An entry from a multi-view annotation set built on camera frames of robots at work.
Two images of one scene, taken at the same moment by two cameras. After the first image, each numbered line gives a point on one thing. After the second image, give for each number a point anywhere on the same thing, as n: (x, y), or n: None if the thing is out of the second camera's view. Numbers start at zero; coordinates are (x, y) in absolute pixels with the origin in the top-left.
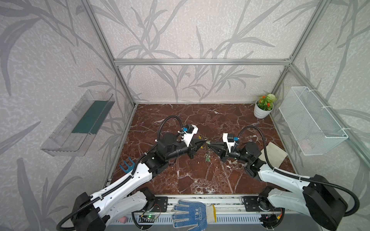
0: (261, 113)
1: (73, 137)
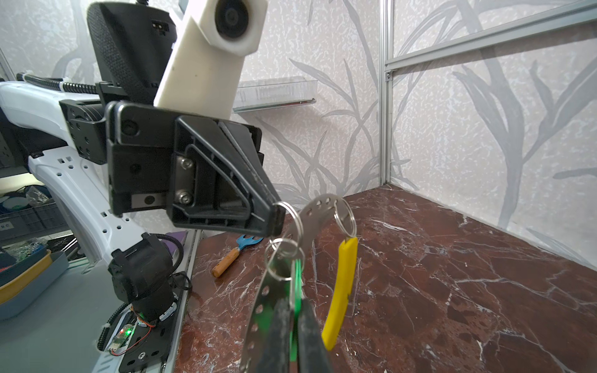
0: None
1: (269, 93)
